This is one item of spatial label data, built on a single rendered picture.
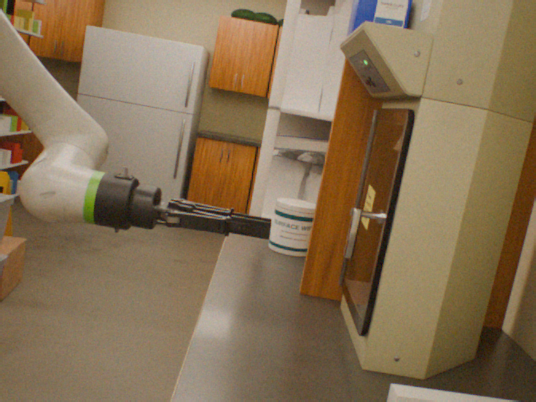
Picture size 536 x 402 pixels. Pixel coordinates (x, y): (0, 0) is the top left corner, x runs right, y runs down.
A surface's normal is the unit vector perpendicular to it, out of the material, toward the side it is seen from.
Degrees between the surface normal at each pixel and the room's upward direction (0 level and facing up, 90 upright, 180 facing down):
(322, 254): 90
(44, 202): 101
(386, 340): 90
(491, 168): 90
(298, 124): 90
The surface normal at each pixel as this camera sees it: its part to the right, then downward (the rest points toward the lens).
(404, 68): 0.00, 0.16
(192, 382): 0.18, -0.97
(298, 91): -0.48, 0.15
